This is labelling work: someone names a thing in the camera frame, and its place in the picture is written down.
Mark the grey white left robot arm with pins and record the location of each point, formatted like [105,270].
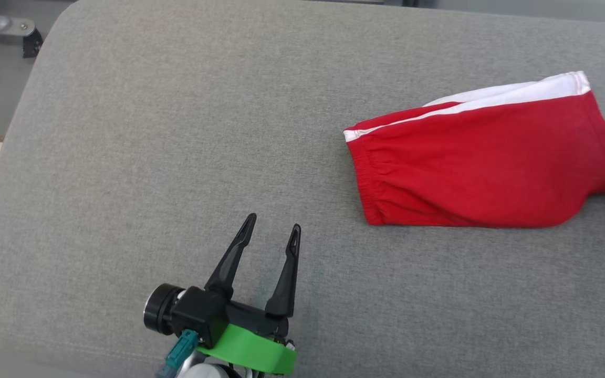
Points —
[208,370]

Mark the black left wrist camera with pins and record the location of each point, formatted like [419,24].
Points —
[197,315]

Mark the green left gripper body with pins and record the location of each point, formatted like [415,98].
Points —
[255,346]

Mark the teal left camera connector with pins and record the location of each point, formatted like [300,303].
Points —
[181,346]

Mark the red shorts with white trim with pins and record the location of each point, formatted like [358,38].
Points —
[481,168]

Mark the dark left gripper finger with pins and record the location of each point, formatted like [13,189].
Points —
[231,262]
[285,283]

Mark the grey fabric sofa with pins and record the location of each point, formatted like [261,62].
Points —
[176,157]

